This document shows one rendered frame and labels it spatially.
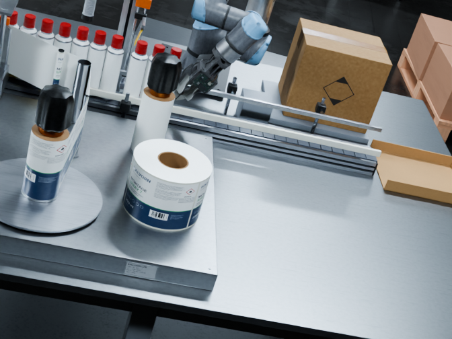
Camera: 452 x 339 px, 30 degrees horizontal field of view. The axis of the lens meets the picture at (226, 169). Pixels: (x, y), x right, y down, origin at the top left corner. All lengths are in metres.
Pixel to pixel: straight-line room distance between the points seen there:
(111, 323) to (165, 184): 0.87
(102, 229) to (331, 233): 0.69
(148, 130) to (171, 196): 0.33
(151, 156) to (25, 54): 0.61
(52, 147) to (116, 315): 0.96
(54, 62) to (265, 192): 0.71
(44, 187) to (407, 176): 1.28
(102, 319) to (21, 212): 0.84
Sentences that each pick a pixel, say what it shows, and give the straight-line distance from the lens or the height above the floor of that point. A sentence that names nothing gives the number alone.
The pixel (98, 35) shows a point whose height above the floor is 1.08.
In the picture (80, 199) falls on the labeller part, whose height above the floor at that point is 0.89.
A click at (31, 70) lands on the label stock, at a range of 2.53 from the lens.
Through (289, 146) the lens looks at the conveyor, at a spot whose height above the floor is 0.87.
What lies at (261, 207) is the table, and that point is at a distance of 2.40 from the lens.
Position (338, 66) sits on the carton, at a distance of 2.84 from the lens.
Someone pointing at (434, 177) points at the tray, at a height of 0.83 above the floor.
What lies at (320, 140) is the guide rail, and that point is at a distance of 2.68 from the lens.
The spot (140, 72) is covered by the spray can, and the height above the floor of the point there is 1.00.
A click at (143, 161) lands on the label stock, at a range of 2.07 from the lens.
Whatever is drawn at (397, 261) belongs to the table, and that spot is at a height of 0.83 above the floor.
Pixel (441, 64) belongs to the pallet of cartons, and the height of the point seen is 0.36.
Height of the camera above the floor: 2.09
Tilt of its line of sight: 30 degrees down
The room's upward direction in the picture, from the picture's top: 17 degrees clockwise
